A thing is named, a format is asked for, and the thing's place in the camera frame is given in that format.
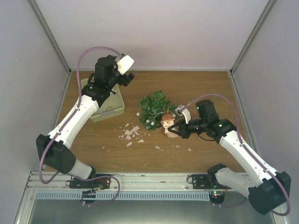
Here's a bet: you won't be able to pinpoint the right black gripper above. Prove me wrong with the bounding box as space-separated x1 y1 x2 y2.
168 118 207 139

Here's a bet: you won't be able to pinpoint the white ball string lights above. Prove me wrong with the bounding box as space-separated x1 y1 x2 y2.
139 104 176 129

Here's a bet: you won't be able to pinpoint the red white round ornament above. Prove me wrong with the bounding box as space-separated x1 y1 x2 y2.
161 109 175 137

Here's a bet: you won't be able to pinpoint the pale green perforated basket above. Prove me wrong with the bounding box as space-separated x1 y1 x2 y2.
90 84 125 123

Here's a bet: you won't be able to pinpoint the small green christmas tree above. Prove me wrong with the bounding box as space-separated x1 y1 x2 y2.
139 90 177 131

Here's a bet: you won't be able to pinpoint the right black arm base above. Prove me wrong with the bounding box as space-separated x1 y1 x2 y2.
186 173 231 190

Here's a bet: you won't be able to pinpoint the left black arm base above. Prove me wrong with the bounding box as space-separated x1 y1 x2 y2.
65 174 111 190

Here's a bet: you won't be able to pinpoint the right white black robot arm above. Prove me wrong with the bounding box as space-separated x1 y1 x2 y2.
168 100 291 216

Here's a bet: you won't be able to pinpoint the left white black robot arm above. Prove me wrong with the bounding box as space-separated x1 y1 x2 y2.
36 55 135 189

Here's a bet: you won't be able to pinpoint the white foil flakes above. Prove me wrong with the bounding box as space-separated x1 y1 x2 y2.
101 122 192 157

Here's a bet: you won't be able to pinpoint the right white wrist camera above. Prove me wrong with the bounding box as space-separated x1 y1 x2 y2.
175 105 192 124

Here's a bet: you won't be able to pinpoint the aluminium front rail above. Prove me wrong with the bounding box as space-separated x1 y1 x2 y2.
26 171 278 190

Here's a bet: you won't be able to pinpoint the grey slotted cable duct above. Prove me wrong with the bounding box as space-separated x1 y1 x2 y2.
36 190 210 201

